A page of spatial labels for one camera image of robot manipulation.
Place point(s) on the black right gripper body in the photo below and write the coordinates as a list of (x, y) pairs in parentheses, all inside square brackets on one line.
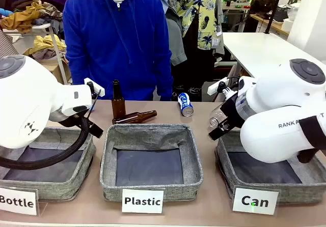
[(233, 115)]

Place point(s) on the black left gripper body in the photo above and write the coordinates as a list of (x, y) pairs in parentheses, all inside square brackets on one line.
[(94, 130)]

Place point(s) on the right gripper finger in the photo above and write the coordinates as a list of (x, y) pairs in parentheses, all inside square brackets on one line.
[(225, 125), (215, 134)]

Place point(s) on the clear plastic bottle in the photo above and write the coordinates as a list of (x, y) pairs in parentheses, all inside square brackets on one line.
[(216, 115)]

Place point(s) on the brown glass beer bottle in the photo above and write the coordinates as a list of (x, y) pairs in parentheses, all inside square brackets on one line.
[(118, 107), (132, 117)]

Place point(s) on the blue white crushed can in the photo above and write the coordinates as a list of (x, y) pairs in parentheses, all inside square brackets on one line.
[(186, 105)]

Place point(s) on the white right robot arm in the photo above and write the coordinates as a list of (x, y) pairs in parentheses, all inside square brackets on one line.
[(280, 97)]

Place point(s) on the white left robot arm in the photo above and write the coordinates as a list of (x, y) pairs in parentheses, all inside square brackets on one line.
[(25, 97)]

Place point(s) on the grey basket labelled Plastic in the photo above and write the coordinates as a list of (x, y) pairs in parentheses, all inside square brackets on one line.
[(152, 135)]

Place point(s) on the grey basket labelled Bottle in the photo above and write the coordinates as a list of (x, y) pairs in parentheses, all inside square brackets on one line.
[(63, 186)]

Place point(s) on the white Can label sign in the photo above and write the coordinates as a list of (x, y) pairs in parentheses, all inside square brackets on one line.
[(254, 201)]

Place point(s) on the grey basket labelled Can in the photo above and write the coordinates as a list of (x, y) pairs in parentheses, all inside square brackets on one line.
[(293, 186)]

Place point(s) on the black hanging garment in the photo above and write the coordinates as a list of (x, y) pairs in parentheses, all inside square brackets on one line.
[(193, 71)]

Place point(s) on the white side table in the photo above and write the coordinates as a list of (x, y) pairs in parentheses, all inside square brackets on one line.
[(254, 49)]

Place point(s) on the brown cardboard box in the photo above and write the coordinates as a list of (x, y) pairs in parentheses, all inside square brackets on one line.
[(57, 70)]

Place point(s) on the white Plastic label sign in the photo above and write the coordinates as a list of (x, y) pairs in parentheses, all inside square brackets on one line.
[(142, 201)]

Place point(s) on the person in blue hoodie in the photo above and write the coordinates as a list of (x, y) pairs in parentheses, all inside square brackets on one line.
[(114, 46)]

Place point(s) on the grey hanging shirt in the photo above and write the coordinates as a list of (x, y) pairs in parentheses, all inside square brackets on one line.
[(177, 41)]

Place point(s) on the yellow crumpled cloth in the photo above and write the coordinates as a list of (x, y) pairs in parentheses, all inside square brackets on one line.
[(48, 43)]

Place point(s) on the yellow floral hanging shirt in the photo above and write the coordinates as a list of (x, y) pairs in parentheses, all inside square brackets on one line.
[(201, 21)]

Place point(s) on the wooden desk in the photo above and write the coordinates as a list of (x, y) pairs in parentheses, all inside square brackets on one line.
[(277, 26)]

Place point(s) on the white Bottle label sign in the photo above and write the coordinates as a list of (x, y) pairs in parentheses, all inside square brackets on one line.
[(17, 201)]

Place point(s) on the black stand pole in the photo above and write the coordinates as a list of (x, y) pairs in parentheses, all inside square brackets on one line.
[(273, 8)]

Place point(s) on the white clothes rack table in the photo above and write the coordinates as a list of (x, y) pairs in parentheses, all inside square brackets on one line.
[(38, 27)]

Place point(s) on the checkered cloth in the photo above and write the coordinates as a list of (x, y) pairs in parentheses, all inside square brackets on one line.
[(6, 45)]

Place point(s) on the mustard cloth pile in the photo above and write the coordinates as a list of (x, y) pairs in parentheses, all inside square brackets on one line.
[(20, 21)]

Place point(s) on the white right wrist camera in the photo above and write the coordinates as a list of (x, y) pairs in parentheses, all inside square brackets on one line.
[(214, 88)]

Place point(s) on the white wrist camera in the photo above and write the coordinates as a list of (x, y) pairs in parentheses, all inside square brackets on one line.
[(214, 88), (96, 85)]

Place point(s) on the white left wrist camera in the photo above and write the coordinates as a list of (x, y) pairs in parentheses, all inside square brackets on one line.
[(96, 85)]

